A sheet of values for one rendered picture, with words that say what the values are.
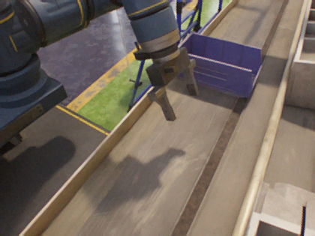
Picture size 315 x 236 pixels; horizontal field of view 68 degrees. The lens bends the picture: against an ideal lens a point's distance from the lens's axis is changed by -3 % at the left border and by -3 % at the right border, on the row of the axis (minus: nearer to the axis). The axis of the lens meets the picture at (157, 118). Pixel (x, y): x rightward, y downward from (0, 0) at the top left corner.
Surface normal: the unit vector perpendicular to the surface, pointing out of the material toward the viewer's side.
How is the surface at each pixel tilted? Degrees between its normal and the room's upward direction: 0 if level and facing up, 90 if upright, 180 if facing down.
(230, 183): 0
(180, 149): 0
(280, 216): 22
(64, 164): 0
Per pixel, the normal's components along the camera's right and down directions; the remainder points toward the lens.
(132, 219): -0.03, -0.70
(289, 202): 0.00, -0.91
